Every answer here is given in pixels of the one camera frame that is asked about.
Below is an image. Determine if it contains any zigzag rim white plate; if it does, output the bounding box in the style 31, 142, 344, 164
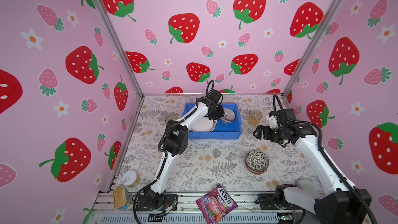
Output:
190, 117, 218, 132

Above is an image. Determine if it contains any black leaf pattern pink bowl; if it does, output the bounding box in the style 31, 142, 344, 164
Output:
245, 150, 269, 174

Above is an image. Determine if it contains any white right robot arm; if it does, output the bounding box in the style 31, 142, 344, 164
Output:
253, 109, 377, 224

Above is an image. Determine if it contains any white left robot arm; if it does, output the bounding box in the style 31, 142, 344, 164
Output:
132, 89, 224, 212

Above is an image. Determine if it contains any blue plastic bin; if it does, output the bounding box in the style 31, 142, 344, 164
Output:
189, 103, 242, 140

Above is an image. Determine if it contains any amber glass cup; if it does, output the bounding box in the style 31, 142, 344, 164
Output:
248, 110, 263, 127

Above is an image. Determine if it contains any green glass cup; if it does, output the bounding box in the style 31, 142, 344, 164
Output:
165, 115, 178, 123

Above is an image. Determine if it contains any purple Fox's candy bag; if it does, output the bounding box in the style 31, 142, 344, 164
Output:
196, 184, 238, 224

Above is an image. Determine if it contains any tin can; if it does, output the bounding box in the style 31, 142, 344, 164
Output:
121, 170, 140, 188

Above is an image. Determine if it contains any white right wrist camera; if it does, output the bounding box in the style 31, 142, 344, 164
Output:
266, 114, 278, 129

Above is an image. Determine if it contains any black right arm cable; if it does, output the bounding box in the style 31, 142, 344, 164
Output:
272, 94, 378, 224

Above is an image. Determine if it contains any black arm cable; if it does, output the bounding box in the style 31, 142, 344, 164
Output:
272, 94, 378, 224
132, 79, 223, 224

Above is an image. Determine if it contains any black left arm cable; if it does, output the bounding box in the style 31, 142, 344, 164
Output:
132, 79, 223, 224

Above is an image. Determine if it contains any aluminium corner post left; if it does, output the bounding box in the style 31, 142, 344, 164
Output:
92, 0, 144, 99

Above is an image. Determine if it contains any aluminium corner post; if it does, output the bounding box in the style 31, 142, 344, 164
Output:
282, 0, 344, 98
92, 0, 144, 99

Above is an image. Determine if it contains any aluminium corner post right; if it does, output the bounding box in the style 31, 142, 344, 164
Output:
282, 0, 344, 98

